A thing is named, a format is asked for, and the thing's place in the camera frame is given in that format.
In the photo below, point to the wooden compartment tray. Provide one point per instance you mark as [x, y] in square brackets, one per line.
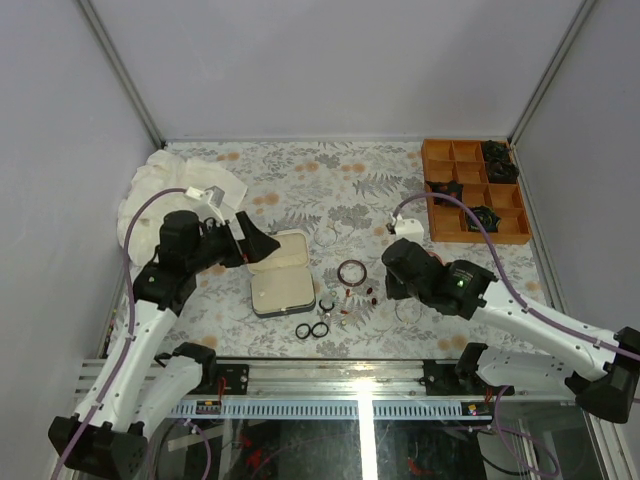
[457, 167]

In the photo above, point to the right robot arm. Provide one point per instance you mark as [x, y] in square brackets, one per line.
[597, 367]

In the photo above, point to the dark green bangle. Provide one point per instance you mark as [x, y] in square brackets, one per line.
[326, 305]

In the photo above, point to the twisted silver bangle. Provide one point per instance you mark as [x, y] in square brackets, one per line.
[327, 235]

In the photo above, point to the dark flower with blue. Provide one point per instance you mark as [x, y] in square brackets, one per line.
[486, 216]

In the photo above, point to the dark purple bangle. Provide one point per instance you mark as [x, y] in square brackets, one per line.
[352, 273]

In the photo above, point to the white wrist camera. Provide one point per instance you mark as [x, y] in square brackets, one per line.
[206, 203]
[409, 229]

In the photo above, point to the cream navy jewelry box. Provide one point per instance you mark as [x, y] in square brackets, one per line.
[285, 278]

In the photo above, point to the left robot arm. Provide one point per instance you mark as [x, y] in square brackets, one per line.
[109, 432]

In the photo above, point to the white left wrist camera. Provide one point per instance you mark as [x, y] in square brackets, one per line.
[206, 203]

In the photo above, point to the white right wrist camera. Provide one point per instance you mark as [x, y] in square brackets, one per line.
[409, 229]

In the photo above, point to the dark fabric flower in tray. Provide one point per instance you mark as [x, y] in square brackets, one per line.
[499, 167]

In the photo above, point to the aluminium mounting rail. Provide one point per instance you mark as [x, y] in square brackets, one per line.
[283, 389]

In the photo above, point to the white crumpled cloth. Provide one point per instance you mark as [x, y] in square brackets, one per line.
[163, 171]

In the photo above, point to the silver hoop bangle right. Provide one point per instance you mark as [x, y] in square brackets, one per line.
[408, 311]

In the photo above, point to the floral patterned tablecloth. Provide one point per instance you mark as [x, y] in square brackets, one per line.
[306, 185]

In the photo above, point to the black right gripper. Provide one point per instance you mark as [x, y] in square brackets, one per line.
[392, 289]

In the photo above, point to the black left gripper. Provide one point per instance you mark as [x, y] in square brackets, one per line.
[255, 247]

